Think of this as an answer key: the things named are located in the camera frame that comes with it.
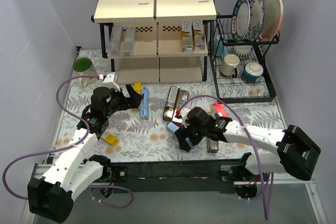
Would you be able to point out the blue floral plate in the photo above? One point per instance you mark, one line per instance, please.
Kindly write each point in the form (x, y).
(257, 15)

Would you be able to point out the cream mug black handle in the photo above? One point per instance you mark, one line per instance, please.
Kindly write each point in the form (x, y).
(229, 65)

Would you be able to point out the light blue mug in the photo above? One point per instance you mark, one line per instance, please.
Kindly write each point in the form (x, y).
(220, 50)

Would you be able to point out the light blue toothpaste box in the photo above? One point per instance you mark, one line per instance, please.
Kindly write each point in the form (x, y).
(144, 108)

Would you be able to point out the white bowl blue pattern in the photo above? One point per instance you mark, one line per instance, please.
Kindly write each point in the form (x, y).
(242, 52)

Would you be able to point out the yellow toothpaste box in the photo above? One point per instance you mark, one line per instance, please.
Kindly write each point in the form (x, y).
(138, 87)

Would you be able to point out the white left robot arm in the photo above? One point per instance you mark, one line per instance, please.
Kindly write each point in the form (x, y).
(52, 196)

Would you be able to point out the silver white toothpaste box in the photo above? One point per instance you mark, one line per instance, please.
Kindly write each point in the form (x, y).
(128, 45)

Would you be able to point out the silver striped toothpaste box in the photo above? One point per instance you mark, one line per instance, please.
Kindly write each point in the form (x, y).
(115, 40)

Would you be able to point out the green floral mug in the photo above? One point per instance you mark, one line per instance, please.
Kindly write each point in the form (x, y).
(84, 67)

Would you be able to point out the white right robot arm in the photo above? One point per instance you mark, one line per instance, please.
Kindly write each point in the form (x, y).
(288, 150)

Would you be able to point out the brown red toothpaste box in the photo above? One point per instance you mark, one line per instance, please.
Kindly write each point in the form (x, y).
(183, 96)

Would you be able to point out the orange RO toothpaste box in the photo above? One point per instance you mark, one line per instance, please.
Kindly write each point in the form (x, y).
(187, 36)

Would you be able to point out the small yellow box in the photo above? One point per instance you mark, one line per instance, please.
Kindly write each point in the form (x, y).
(110, 139)

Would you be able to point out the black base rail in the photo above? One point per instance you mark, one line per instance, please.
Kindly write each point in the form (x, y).
(212, 175)

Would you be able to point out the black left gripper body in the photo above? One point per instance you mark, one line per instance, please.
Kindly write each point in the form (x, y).
(125, 99)

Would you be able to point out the pink beige plate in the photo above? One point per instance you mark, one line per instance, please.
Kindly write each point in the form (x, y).
(273, 19)

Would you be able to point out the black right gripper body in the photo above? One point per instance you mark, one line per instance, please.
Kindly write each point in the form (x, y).
(189, 134)

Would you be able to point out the teal rimmed plate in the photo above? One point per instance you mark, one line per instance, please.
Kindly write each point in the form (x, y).
(240, 20)

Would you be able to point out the beige three-tier shelf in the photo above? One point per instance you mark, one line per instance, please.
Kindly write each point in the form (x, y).
(158, 56)

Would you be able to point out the dark grey toothpaste box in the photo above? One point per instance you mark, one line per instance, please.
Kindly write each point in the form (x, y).
(212, 146)

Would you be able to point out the black gold toothpaste box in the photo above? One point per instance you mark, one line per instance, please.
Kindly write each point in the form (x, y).
(170, 104)

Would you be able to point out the silver RO toothpaste box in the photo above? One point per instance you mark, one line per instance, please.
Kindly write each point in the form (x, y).
(198, 35)

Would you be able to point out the black wire dish rack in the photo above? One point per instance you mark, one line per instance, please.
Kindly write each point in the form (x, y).
(236, 89)

